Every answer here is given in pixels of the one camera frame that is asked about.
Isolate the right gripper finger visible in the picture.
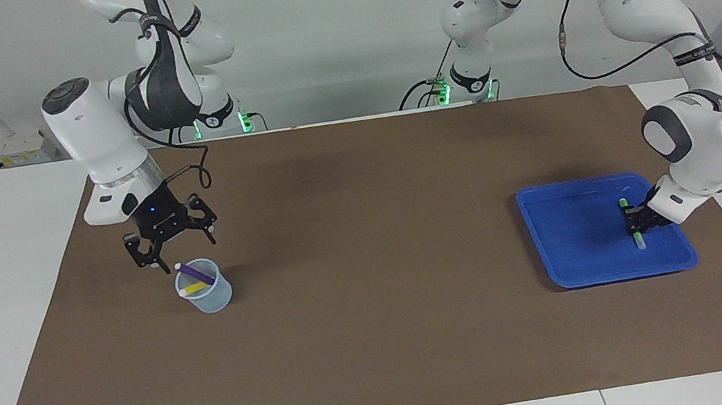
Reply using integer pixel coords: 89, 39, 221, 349
122, 228, 173, 280
183, 191, 223, 248

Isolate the green pen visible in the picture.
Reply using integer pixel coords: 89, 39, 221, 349
618, 196, 649, 253

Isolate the purple pen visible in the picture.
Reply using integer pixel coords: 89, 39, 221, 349
174, 258, 217, 289

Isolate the yellow pen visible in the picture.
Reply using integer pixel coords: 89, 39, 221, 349
178, 280, 213, 298

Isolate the blue plastic tray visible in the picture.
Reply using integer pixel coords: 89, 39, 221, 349
514, 164, 701, 295

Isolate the translucent plastic cup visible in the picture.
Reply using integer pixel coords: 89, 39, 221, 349
172, 254, 236, 318

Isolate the brown table mat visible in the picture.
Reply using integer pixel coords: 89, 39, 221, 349
0, 70, 722, 405

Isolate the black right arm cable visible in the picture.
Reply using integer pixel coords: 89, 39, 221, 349
108, 0, 215, 200

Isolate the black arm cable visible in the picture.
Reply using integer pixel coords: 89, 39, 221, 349
489, 0, 722, 142
108, 0, 215, 200

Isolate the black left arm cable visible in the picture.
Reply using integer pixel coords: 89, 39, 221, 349
489, 0, 722, 142

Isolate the black base cable bundle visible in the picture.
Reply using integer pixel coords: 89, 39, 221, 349
391, 42, 463, 112

